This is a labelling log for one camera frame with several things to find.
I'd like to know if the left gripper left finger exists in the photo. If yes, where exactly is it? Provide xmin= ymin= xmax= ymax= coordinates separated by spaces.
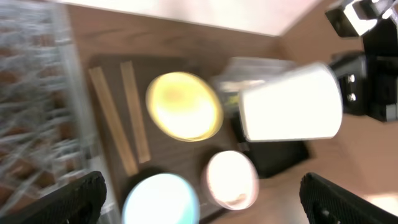
xmin=1 ymin=171 xmax=107 ymax=224

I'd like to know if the light blue bowl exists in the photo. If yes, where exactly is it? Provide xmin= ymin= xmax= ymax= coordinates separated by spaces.
xmin=121 ymin=173 xmax=200 ymax=224

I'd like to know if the wooden chopstick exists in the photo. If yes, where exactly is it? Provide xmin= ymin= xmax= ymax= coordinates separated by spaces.
xmin=120 ymin=61 xmax=151 ymax=163
xmin=89 ymin=67 xmax=139 ymax=177

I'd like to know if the grey plastic dish rack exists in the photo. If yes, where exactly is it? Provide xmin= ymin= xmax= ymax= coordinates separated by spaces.
xmin=1 ymin=0 xmax=109 ymax=217

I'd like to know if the black waste tray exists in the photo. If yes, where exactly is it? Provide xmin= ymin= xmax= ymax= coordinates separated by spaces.
xmin=229 ymin=112 xmax=310 ymax=179

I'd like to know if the white paper cup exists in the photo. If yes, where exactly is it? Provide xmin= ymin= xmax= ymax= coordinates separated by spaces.
xmin=238 ymin=62 xmax=343 ymax=142

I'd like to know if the clear plastic bin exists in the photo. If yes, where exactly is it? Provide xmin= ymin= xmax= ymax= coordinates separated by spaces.
xmin=211 ymin=57 xmax=296 ymax=117

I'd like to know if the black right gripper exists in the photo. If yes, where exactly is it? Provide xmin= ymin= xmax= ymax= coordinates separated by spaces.
xmin=329 ymin=19 xmax=397 ymax=122

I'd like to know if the dark brown serving tray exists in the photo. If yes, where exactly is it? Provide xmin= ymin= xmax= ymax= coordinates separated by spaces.
xmin=88 ymin=54 xmax=238 ymax=223

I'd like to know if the pink bowl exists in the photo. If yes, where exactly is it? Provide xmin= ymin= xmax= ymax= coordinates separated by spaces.
xmin=201 ymin=151 xmax=259 ymax=210

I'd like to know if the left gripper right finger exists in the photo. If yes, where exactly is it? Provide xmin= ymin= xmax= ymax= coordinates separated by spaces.
xmin=299 ymin=172 xmax=397 ymax=224

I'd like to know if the yellow round plate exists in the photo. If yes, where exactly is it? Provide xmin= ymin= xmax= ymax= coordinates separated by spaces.
xmin=146 ymin=72 xmax=224 ymax=142

